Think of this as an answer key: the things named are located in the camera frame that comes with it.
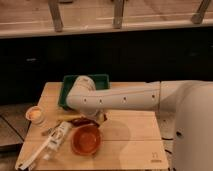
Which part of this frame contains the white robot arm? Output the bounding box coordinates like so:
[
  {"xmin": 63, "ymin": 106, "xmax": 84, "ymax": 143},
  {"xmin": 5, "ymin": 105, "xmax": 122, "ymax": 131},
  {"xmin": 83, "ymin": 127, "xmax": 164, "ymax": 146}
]
[{"xmin": 66, "ymin": 76, "xmax": 213, "ymax": 171}]

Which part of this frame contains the red bowl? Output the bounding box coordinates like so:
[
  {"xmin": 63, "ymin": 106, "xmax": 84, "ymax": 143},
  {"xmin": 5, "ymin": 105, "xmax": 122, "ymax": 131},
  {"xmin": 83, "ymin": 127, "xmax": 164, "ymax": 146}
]
[{"xmin": 71, "ymin": 125, "xmax": 101, "ymax": 156}]

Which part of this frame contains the green plastic tray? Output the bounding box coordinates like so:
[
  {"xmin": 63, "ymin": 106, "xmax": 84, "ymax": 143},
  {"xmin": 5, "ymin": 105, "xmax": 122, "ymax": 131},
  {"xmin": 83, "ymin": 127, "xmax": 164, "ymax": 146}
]
[{"xmin": 58, "ymin": 74, "xmax": 110, "ymax": 110}]

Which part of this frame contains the white tube package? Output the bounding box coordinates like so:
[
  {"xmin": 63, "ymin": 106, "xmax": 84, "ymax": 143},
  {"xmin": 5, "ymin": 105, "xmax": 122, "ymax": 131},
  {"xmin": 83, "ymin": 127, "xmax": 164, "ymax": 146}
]
[{"xmin": 43, "ymin": 121, "xmax": 71, "ymax": 160}]

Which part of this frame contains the metal utensil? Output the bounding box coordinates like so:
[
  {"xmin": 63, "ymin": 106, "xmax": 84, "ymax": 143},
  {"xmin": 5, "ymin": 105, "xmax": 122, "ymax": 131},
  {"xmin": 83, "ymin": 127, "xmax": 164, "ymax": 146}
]
[{"xmin": 41, "ymin": 124, "xmax": 59, "ymax": 136}]

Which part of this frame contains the white cup with orange contents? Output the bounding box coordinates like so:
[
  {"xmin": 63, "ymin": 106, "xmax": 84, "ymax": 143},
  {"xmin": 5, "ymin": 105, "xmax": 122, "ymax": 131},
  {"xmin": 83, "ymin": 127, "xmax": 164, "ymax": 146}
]
[{"xmin": 25, "ymin": 106, "xmax": 45, "ymax": 125}]

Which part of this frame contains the white stick tool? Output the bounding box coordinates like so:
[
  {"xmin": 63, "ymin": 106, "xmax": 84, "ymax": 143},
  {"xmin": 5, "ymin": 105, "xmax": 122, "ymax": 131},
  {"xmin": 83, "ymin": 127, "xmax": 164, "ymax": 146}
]
[{"xmin": 18, "ymin": 140, "xmax": 49, "ymax": 171}]

